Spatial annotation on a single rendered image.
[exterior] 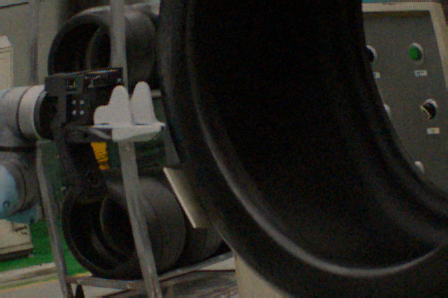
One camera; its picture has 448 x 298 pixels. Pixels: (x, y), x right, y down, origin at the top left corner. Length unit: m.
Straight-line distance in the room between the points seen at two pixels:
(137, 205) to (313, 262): 3.65
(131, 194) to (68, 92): 3.33
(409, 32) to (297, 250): 0.82
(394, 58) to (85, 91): 0.65
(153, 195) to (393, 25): 3.14
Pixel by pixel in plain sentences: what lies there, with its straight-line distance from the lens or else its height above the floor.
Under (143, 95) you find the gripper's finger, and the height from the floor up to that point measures 1.15.
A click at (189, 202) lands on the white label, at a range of 1.05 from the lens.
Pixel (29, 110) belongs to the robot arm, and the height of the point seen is 1.16.
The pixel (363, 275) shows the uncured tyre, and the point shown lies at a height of 0.97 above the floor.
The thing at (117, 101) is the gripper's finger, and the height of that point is 1.15.
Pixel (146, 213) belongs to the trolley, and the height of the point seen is 0.69.
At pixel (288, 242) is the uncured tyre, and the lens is 0.96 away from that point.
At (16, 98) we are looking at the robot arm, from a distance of 1.39.
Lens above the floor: 1.14
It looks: 3 degrees down
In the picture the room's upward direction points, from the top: 8 degrees counter-clockwise
